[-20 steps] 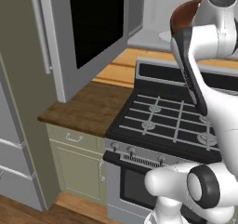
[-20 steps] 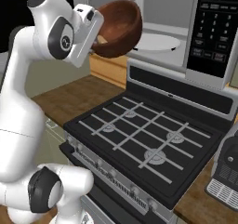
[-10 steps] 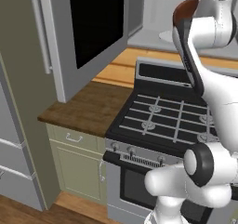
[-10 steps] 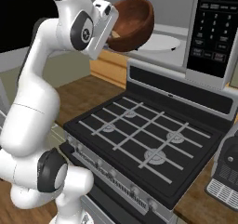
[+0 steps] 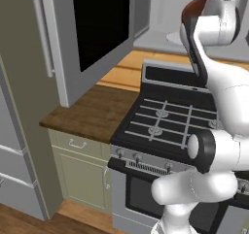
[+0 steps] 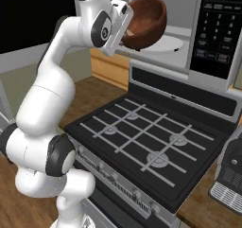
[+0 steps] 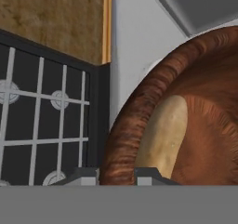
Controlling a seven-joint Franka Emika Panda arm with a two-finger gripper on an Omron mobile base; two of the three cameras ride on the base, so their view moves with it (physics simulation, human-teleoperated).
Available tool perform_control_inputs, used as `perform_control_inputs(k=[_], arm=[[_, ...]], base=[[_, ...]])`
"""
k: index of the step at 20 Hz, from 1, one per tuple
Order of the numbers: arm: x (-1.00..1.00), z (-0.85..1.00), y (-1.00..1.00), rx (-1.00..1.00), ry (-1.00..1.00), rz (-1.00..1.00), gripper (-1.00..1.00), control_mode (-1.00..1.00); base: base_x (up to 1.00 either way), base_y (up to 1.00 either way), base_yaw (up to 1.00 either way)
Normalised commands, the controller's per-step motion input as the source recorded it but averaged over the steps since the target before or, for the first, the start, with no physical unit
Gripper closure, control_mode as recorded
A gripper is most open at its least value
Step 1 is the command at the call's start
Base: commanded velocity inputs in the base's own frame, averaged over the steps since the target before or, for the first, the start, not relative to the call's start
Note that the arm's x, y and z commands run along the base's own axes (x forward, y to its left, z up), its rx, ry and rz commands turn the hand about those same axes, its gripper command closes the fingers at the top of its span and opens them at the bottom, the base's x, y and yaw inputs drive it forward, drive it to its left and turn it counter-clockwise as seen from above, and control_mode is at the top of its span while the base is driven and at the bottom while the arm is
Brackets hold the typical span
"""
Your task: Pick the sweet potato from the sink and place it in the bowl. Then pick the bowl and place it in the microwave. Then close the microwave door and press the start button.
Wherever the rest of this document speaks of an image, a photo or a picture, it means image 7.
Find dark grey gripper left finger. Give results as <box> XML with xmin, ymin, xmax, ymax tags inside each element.
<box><xmin>51</xmin><ymin>166</ymin><xmax>100</xmax><ymax>187</ymax></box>

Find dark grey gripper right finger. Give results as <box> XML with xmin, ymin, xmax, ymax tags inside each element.
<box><xmin>135</xmin><ymin>166</ymin><xmax>181</xmax><ymax>187</ymax></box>

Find brown wooden bowl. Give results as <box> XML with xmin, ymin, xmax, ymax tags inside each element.
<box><xmin>99</xmin><ymin>25</ymin><xmax>238</xmax><ymax>187</ymax></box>

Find pale tan sweet potato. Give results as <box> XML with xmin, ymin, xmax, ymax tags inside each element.
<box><xmin>134</xmin><ymin>94</ymin><xmax>190</xmax><ymax>180</ymax></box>

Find black hob with grey grate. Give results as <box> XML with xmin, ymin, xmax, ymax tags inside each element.
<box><xmin>0</xmin><ymin>28</ymin><xmax>112</xmax><ymax>187</ymax></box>

